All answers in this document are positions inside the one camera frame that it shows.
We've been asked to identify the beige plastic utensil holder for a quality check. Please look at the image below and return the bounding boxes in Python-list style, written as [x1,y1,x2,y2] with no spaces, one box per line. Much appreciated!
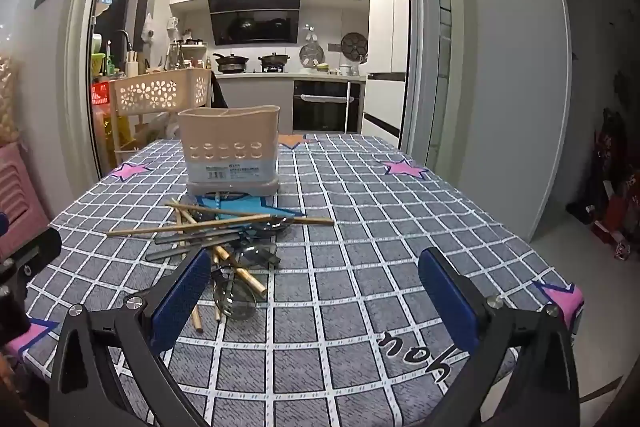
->
[178,105,281,198]

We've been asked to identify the black built-in oven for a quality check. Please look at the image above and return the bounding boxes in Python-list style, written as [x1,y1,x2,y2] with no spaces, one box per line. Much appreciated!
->
[292,79,362,133]

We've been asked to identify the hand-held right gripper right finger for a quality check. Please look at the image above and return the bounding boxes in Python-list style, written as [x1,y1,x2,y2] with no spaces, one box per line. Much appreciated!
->
[418,247,582,427]

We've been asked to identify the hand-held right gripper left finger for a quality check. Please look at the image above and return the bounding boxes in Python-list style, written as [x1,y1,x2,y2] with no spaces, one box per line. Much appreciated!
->
[50,248,214,427]

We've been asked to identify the grey checked star tablecloth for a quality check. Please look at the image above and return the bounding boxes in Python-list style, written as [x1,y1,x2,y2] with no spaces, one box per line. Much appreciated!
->
[7,133,585,427]

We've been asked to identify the round dark steamer rack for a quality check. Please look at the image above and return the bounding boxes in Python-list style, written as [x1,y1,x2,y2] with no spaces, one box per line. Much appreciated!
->
[341,32,369,60]

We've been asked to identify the round grey steamer rack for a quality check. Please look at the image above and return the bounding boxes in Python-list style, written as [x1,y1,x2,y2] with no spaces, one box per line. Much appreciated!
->
[298,44,324,69]

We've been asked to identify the white refrigerator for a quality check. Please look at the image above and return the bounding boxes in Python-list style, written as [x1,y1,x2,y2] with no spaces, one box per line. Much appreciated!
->
[361,0,412,138]

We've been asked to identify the black range hood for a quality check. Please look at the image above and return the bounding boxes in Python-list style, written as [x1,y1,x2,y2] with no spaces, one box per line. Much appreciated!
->
[208,0,301,47]

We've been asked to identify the beige flower-hole storage cart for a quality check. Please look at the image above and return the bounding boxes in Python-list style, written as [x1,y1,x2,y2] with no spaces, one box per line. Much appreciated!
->
[109,68,211,160]

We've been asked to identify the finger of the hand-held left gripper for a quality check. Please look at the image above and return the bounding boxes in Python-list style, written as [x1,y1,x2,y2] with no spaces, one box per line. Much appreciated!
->
[0,227,62,282]

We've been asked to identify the dark cloth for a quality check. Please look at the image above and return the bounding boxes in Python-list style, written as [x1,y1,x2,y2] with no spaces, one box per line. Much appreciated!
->
[209,71,229,110]

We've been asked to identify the black wok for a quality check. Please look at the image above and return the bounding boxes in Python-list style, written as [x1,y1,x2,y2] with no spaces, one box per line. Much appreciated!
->
[212,52,250,73]

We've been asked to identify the red and black bags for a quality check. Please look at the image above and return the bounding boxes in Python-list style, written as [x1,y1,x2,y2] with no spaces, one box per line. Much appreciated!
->
[566,107,640,260]

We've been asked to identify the pink plastic chair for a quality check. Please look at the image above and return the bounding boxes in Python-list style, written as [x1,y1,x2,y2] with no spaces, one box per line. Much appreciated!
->
[0,141,51,260]

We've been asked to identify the beige patterned bag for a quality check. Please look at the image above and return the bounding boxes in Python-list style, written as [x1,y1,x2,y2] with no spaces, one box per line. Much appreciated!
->
[0,56,24,144]

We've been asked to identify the black cooking pot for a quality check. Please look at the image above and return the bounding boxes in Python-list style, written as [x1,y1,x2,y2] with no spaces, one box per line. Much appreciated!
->
[257,52,291,73]

